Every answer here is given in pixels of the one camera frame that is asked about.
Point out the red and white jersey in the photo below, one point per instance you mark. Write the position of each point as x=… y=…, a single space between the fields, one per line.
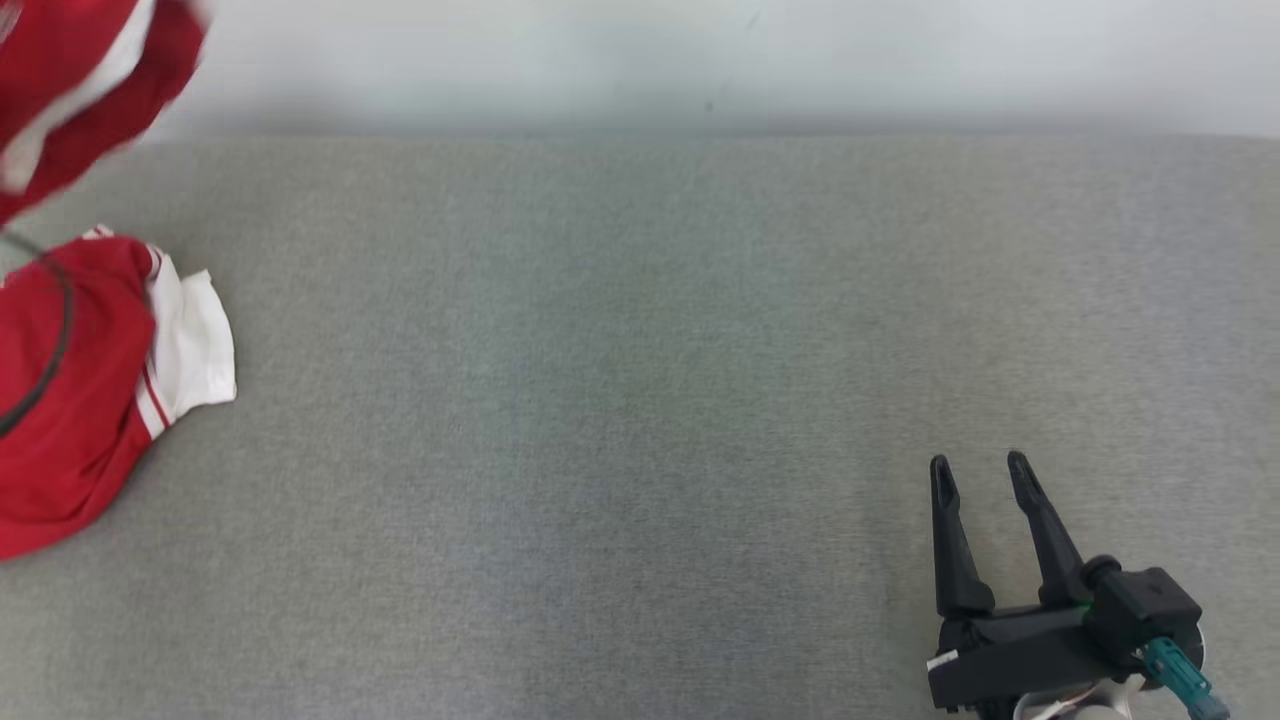
x=70 y=440

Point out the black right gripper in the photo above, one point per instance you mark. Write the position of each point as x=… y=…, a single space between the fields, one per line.
x=1020 y=650

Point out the red Bulls 23 shorts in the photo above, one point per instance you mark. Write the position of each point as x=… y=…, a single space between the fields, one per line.
x=150 y=90

